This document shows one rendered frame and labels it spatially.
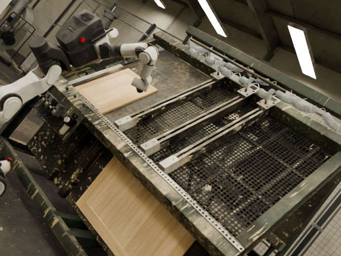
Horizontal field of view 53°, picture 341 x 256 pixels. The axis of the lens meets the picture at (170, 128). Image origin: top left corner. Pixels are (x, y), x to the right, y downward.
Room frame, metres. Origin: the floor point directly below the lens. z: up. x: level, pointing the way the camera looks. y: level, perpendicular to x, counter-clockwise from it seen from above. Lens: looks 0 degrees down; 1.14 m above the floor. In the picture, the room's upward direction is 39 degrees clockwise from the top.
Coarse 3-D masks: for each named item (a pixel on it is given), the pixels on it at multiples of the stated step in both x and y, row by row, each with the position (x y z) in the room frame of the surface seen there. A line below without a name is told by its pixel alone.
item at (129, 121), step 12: (216, 72) 2.98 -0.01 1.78; (204, 84) 2.91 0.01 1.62; (216, 84) 2.96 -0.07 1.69; (180, 96) 2.74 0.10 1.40; (192, 96) 2.82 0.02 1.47; (144, 108) 2.59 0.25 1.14; (156, 108) 2.59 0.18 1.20; (168, 108) 2.69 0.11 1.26; (120, 120) 2.46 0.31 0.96; (132, 120) 2.48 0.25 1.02; (144, 120) 2.57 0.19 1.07
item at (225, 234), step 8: (88, 104) 2.61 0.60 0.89; (96, 112) 2.54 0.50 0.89; (104, 120) 2.47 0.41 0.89; (112, 128) 2.41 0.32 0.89; (120, 136) 2.35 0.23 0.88; (128, 144) 2.30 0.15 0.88; (136, 152) 2.25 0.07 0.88; (144, 160) 2.19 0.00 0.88; (152, 168) 2.15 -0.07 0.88; (192, 200) 1.97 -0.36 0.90; (200, 208) 1.93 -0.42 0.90; (208, 216) 1.89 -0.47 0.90; (216, 224) 1.86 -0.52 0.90; (224, 232) 1.82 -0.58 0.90; (232, 240) 1.79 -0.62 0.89; (240, 248) 1.76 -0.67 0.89
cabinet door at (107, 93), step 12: (120, 72) 3.06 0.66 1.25; (132, 72) 3.07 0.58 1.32; (84, 84) 2.88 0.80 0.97; (96, 84) 2.90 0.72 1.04; (108, 84) 2.91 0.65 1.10; (120, 84) 2.92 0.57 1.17; (84, 96) 2.75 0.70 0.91; (96, 96) 2.77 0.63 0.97; (108, 96) 2.78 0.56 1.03; (120, 96) 2.79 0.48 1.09; (132, 96) 2.79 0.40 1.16; (144, 96) 2.81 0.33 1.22; (96, 108) 2.64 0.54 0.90; (108, 108) 2.65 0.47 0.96
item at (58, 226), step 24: (0, 144) 2.88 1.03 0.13; (24, 144) 3.16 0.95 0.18; (48, 144) 2.97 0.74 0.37; (72, 144) 2.76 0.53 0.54; (96, 144) 2.65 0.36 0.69; (24, 168) 2.68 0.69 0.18; (48, 168) 2.87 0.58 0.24; (72, 168) 2.75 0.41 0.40; (96, 168) 2.64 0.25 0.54; (72, 192) 2.66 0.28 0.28; (48, 216) 2.37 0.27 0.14; (72, 240) 2.21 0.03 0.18
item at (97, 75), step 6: (114, 66) 3.10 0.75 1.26; (120, 66) 3.10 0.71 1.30; (126, 66) 3.13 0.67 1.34; (132, 66) 3.18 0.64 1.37; (96, 72) 3.00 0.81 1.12; (102, 72) 3.00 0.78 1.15; (108, 72) 3.03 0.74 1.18; (114, 72) 3.08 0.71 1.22; (78, 78) 2.91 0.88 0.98; (84, 78) 2.91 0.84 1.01; (90, 78) 2.94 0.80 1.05; (96, 78) 2.98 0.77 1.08; (72, 84) 2.85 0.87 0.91; (78, 84) 2.89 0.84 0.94
